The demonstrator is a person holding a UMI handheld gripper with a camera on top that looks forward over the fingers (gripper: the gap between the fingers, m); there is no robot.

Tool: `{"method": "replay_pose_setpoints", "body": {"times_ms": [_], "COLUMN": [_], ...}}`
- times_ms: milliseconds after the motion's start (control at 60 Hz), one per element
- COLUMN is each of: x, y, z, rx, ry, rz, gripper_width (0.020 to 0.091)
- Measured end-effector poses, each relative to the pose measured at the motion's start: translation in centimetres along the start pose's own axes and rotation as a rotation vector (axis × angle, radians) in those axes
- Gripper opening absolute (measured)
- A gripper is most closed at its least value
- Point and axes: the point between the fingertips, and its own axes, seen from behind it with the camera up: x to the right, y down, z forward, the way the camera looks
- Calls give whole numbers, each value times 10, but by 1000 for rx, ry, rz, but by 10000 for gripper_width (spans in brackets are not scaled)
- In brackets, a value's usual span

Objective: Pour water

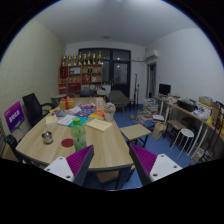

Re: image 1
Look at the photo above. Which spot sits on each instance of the white air conditioner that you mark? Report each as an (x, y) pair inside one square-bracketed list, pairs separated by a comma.
[(152, 55)]

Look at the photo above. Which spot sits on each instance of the black computer monitor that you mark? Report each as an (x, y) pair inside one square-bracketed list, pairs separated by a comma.
[(164, 89)]

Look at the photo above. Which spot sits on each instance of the black office chair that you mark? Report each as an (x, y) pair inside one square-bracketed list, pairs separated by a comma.
[(31, 106)]

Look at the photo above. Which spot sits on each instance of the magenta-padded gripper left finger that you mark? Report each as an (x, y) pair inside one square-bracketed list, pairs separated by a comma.
[(56, 166)]

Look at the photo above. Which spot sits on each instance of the white paper sheets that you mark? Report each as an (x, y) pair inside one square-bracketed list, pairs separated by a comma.
[(65, 120)]

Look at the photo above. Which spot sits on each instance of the purple sign board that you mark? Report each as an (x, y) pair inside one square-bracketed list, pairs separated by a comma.
[(14, 116)]

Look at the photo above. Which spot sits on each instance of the potted pink flowers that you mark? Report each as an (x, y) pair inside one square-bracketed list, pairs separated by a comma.
[(109, 110)]

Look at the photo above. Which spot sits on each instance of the blue booklet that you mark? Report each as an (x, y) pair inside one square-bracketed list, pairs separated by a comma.
[(58, 113)]

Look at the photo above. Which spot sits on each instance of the small wooden side table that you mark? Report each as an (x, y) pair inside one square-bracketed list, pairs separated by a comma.
[(135, 131)]

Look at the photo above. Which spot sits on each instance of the wooden wall desk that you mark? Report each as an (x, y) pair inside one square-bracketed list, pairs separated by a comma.
[(193, 117)]

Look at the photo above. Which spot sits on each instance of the stack of books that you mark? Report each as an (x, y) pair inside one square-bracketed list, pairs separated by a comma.
[(150, 108)]

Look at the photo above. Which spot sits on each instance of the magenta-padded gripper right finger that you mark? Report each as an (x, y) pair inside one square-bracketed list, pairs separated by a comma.
[(163, 166)]

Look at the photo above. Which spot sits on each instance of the brown paper bag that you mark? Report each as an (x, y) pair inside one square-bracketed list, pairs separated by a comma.
[(158, 131)]

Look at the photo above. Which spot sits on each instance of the small yellow notebook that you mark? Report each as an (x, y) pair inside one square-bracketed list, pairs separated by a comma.
[(51, 119)]

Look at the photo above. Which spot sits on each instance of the pink packet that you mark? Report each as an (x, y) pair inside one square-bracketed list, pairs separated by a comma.
[(87, 106)]

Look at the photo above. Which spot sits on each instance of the orange booklet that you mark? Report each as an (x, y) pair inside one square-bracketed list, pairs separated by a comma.
[(97, 114)]

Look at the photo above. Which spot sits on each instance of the black mesh chair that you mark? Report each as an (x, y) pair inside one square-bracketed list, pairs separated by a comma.
[(11, 141)]

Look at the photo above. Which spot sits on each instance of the black stand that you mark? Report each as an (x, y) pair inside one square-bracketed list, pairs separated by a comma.
[(135, 86)]

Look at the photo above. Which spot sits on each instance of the dark glass door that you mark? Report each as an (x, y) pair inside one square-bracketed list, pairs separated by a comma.
[(120, 73)]

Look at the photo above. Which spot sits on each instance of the white round stool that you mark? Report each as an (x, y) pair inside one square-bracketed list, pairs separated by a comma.
[(185, 133)]

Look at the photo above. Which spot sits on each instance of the large beige book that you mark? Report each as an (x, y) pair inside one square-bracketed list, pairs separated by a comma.
[(98, 125)]

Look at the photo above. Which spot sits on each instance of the gift box with red ribbon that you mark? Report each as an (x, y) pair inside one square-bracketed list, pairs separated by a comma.
[(66, 104)]

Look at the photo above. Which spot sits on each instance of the green drink bottle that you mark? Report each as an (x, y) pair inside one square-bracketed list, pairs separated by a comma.
[(78, 136)]

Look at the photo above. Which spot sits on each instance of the grey armchair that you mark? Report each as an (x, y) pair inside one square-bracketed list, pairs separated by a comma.
[(118, 99)]

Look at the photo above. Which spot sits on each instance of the wooden shelf unit with trophies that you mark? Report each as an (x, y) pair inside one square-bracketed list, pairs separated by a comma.
[(80, 78)]

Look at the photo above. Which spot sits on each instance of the teal booklet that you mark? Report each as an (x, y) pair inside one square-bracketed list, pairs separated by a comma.
[(81, 121)]

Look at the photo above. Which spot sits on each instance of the small metal cup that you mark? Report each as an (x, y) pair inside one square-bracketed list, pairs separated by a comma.
[(47, 137)]

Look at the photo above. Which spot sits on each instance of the flat round red coaster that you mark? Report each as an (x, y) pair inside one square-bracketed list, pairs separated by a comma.
[(66, 143)]

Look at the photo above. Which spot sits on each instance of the wooden stool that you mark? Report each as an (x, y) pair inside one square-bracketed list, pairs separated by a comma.
[(175, 124)]

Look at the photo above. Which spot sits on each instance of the standing tan card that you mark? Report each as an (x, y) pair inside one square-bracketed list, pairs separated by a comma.
[(100, 103)]

